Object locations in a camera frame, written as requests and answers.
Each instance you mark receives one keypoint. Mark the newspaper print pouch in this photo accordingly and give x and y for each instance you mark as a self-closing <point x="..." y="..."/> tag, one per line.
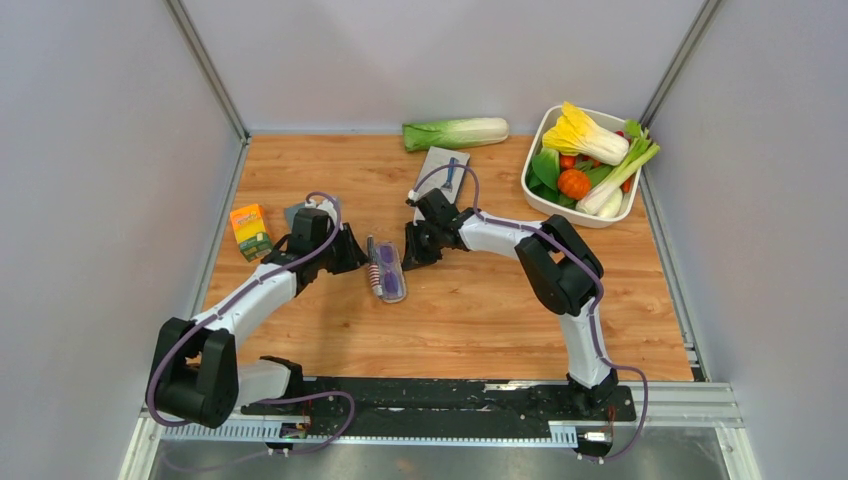
<point x="373" y="269"/>

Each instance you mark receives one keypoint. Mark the yellow white bok choy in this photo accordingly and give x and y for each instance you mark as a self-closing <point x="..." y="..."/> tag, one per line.
<point x="576" y="133"/>

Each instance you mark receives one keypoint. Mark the pink transparent sunglasses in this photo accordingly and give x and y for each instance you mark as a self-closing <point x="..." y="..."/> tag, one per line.
<point x="391" y="273"/>

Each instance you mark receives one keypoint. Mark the green white leek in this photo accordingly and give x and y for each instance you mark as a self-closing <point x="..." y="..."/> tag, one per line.
<point x="606" y="198"/>

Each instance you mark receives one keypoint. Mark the white rectangular tray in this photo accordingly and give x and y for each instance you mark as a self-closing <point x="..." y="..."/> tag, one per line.
<point x="542" y="204"/>

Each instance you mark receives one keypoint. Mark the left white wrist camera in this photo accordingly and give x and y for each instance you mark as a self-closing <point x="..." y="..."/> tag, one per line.
<point x="331" y="205"/>

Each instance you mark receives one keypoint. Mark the small orange pumpkin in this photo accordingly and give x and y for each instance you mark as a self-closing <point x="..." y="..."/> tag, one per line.
<point x="574" y="184"/>

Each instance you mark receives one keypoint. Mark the grey glasses case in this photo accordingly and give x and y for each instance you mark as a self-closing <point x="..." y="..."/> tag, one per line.
<point x="291" y="211"/>

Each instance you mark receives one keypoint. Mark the grey razor package box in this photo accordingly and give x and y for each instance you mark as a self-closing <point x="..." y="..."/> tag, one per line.
<point x="442" y="170"/>

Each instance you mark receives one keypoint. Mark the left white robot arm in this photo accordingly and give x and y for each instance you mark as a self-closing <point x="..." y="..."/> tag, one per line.
<point x="195" y="376"/>

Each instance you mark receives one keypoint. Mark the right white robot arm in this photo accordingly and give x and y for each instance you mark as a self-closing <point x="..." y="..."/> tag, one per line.
<point x="563" y="272"/>

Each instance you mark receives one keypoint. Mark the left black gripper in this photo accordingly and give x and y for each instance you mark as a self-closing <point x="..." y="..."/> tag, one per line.
<point x="354" y="255"/>

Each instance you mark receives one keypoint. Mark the orange green carton box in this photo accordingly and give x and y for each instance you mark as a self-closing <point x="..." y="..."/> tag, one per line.
<point x="250" y="232"/>

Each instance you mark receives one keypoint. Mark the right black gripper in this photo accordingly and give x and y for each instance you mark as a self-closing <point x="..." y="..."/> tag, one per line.
<point x="415" y="257"/>

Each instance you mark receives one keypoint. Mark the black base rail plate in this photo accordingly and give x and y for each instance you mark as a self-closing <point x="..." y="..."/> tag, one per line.
<point x="443" y="408"/>

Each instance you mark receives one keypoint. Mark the green white napa cabbage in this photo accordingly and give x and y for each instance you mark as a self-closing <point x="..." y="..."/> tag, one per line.
<point x="454" y="134"/>

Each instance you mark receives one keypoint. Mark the green leafy vegetable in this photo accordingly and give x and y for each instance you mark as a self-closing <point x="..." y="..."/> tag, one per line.
<point x="543" y="173"/>

